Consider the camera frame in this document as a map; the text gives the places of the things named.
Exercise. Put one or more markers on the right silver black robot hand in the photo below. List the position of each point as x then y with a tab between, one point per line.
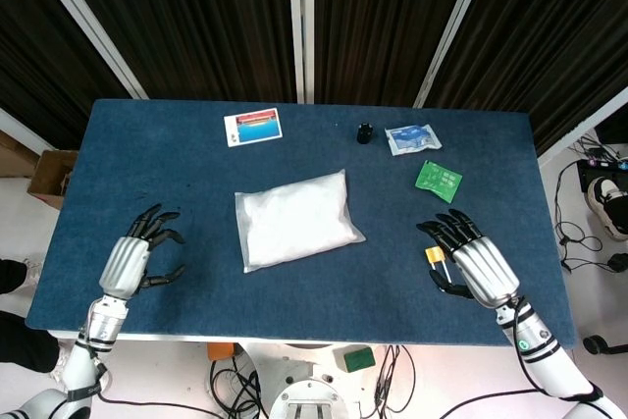
483	269

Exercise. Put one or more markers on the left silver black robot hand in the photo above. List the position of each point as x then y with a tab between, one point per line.
122	264

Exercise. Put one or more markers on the clear plastic zip bag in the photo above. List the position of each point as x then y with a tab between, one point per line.
239	227

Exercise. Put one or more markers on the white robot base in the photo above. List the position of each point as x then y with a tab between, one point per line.
306	394

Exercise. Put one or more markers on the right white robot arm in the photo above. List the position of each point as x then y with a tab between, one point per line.
532	340

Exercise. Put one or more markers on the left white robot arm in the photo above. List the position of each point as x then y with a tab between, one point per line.
100	323

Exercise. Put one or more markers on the yellow long-shackle padlock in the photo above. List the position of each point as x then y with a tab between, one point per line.
434	256

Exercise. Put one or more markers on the white shoe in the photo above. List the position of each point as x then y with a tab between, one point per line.
33	269

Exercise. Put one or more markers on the blue felt table mat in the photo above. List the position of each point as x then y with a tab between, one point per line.
147	169

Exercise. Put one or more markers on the green foil packet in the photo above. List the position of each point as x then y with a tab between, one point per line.
439	181

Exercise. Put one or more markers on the black trouser leg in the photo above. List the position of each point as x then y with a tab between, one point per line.
11	276
24	340

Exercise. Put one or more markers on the open cardboard box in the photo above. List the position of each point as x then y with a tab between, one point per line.
46	178

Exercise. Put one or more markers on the orange box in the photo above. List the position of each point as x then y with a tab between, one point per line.
221	351

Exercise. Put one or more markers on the black caster wheel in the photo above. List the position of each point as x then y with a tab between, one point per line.
596	343

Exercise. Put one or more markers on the black round floor object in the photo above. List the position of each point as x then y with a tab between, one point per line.
619	262

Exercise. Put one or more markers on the black and white sneaker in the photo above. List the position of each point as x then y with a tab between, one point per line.
608	203

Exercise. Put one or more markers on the black electronic device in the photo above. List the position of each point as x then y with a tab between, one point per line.
596	173

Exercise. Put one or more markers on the blue white plastic packet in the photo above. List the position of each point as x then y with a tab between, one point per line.
411	139

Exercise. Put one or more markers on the flat brown cardboard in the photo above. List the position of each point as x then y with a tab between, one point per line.
15	156

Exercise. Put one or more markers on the green topped block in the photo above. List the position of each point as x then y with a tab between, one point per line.
358	359

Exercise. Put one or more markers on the small black cylinder cap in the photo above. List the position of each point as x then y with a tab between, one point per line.
364	134

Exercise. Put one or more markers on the blue red picture card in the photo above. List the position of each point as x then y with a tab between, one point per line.
255	127

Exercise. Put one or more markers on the black pleated curtain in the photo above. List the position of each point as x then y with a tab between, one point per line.
382	21
196	21
44	46
549	36

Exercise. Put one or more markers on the white frame post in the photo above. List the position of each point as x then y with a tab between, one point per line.
584	127
454	26
83	16
300	21
19	127

